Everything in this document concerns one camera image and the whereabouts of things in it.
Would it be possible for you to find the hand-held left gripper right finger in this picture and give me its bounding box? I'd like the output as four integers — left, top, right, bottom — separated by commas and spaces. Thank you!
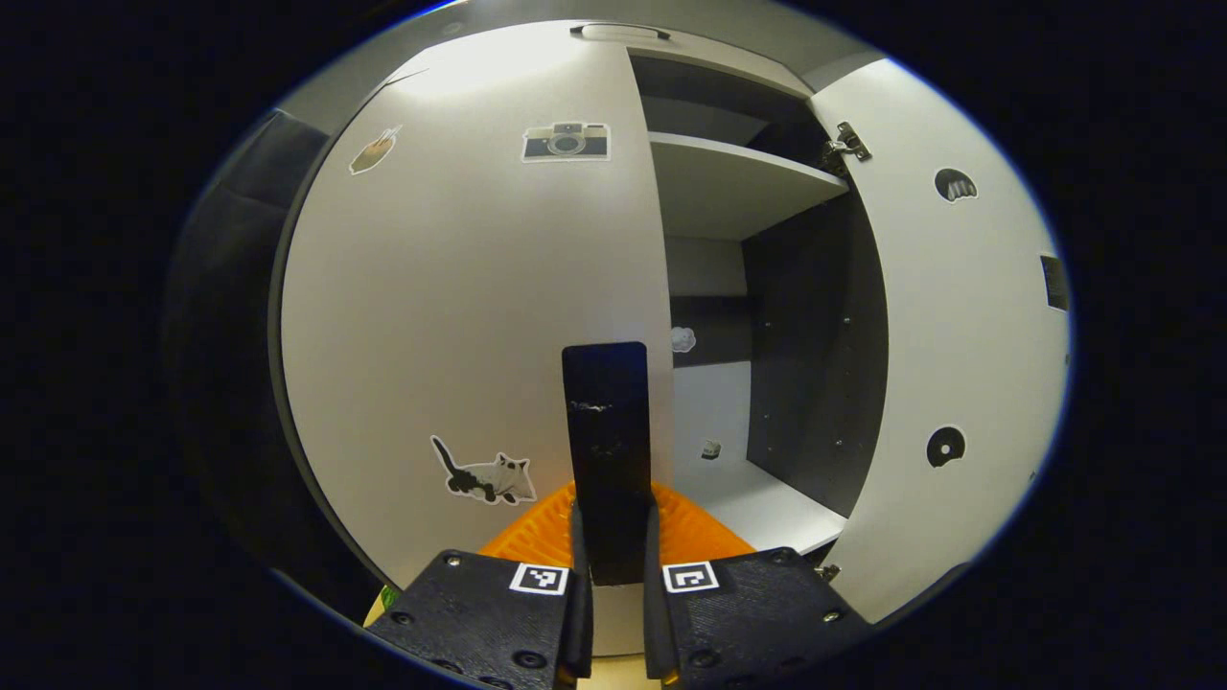
640, 479, 873, 690

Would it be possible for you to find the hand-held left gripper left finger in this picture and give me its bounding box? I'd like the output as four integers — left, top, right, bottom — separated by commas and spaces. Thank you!
367, 479, 595, 690

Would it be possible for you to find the black door handle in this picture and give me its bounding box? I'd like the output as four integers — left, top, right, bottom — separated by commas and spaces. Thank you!
562, 342, 655, 586

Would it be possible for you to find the white double-door shoe cabinet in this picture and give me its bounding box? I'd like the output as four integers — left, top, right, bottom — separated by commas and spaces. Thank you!
266, 17, 892, 614

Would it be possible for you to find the camera sticker white cabinet door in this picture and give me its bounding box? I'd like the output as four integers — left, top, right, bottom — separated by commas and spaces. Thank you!
281, 21, 677, 662

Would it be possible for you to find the headphone sticker white cabinet door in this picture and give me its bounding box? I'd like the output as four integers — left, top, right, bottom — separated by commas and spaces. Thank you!
810, 57, 1072, 626

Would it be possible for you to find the white cabinet shelf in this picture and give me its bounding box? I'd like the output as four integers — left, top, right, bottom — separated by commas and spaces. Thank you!
649, 131, 851, 241

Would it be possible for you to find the white cabinet drawer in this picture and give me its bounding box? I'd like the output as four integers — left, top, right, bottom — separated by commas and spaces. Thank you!
566, 19, 816, 97

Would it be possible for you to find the black backdrop cloth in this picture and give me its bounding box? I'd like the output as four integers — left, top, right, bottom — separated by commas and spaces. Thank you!
168, 110, 384, 624

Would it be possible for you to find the black drawer handle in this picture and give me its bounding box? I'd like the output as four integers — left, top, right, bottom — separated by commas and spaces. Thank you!
569, 23, 672, 42

